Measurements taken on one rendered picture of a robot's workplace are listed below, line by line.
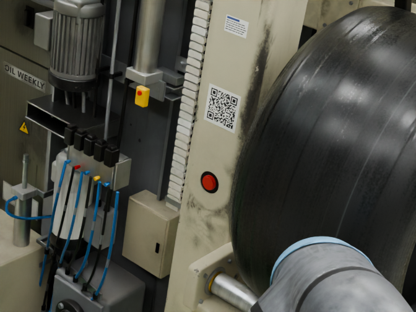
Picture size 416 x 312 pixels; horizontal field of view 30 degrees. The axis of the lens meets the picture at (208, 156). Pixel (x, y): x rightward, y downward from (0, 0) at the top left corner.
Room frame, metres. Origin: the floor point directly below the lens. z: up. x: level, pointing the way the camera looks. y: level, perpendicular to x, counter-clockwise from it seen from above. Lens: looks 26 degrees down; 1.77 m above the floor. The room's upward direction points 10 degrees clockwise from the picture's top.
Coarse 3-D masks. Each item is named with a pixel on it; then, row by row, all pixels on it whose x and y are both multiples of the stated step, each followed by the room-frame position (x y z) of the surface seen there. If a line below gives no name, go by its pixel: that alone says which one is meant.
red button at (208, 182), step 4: (204, 176) 1.35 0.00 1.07; (208, 176) 1.35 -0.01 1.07; (212, 176) 1.35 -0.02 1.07; (204, 180) 1.35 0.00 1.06; (208, 180) 1.34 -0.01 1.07; (212, 180) 1.34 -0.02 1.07; (204, 184) 1.35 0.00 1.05; (208, 184) 1.34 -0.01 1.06; (212, 184) 1.34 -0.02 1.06; (208, 188) 1.34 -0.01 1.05; (212, 188) 1.34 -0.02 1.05
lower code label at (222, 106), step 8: (216, 88) 1.36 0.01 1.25; (208, 96) 1.37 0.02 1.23; (216, 96) 1.36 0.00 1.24; (224, 96) 1.35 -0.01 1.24; (232, 96) 1.34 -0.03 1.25; (208, 104) 1.37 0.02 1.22; (216, 104) 1.36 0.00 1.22; (224, 104) 1.34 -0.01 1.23; (232, 104) 1.33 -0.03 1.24; (208, 112) 1.36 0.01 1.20; (216, 112) 1.35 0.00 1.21; (224, 112) 1.34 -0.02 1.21; (232, 112) 1.33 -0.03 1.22; (208, 120) 1.36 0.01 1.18; (216, 120) 1.35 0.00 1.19; (224, 120) 1.34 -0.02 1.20; (232, 120) 1.33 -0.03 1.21; (224, 128) 1.34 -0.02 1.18; (232, 128) 1.33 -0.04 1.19
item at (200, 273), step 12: (216, 252) 1.28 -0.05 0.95; (228, 252) 1.28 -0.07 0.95; (192, 264) 1.22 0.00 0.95; (204, 264) 1.23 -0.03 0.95; (216, 264) 1.25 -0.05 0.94; (228, 264) 1.28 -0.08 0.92; (192, 276) 1.21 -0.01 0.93; (204, 276) 1.22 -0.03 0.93; (240, 276) 1.33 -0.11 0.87; (192, 288) 1.21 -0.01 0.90; (204, 288) 1.23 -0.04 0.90; (192, 300) 1.21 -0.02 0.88
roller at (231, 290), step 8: (216, 280) 1.23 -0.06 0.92; (224, 280) 1.23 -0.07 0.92; (232, 280) 1.23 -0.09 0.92; (216, 288) 1.22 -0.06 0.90; (224, 288) 1.22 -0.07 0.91; (232, 288) 1.21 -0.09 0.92; (240, 288) 1.21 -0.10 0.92; (248, 288) 1.21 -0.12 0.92; (224, 296) 1.21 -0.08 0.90; (232, 296) 1.20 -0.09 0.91; (240, 296) 1.20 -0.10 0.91; (248, 296) 1.19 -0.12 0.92; (256, 296) 1.19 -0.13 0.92; (232, 304) 1.20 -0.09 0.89; (240, 304) 1.19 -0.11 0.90; (248, 304) 1.18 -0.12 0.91
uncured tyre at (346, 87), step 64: (320, 64) 1.14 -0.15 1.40; (384, 64) 1.12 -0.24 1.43; (256, 128) 1.11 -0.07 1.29; (320, 128) 1.05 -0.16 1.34; (384, 128) 1.02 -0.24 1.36; (256, 192) 1.05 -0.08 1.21; (320, 192) 1.00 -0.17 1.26; (384, 192) 0.97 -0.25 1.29; (256, 256) 1.05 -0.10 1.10; (384, 256) 0.96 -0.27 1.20
